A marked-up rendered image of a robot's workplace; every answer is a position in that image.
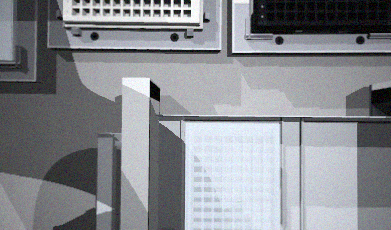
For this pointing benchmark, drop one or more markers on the white multiwell plate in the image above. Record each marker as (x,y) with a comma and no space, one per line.
(153,15)

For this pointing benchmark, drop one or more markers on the black multi-well plate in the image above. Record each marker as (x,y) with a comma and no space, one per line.
(334,16)

